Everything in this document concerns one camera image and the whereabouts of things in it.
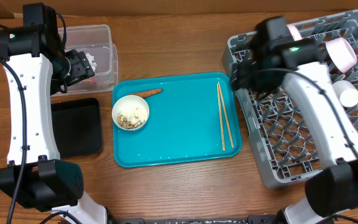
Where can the orange carrot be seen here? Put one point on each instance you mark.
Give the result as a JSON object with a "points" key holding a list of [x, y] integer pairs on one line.
{"points": [[148, 93]]}

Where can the small white cup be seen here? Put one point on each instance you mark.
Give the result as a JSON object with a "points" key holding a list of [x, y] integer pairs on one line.
{"points": [[346, 93]]}

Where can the black rectangular tray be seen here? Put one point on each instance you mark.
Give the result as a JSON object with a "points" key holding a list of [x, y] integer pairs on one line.
{"points": [[77, 127]]}

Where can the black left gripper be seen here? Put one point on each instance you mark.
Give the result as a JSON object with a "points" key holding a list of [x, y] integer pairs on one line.
{"points": [[82, 66]]}

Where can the white napkin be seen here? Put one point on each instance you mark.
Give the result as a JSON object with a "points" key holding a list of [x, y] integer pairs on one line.
{"points": [[92, 61]]}

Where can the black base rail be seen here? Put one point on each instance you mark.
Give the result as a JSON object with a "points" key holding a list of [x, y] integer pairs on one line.
{"points": [[253, 219]]}

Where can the pink shallow bowl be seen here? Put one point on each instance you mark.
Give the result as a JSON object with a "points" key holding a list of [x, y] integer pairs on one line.
{"points": [[341, 53]]}

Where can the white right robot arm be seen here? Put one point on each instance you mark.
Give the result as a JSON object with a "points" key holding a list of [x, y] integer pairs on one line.
{"points": [[296, 65]]}

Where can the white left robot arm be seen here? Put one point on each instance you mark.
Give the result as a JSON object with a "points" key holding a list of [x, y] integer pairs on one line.
{"points": [[36, 67]]}

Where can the red foil wrapper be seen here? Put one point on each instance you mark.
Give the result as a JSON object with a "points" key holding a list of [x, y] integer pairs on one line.
{"points": [[91, 81]]}

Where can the clear plastic bin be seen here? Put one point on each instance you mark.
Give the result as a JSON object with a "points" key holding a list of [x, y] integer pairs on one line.
{"points": [[97, 41]]}

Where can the teal plastic tray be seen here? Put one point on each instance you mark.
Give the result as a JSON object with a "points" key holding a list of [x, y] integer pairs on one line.
{"points": [[183, 124]]}

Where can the grey dishwasher rack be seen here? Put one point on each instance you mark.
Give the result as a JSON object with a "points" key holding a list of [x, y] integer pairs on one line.
{"points": [[281, 144]]}

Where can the cream bowl with food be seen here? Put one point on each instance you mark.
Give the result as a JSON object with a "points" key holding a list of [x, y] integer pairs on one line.
{"points": [[130, 112]]}

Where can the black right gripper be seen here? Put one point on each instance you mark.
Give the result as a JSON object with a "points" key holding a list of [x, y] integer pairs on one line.
{"points": [[239, 76]]}

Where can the light wooden chopstick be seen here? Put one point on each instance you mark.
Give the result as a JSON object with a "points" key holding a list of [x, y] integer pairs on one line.
{"points": [[220, 116]]}

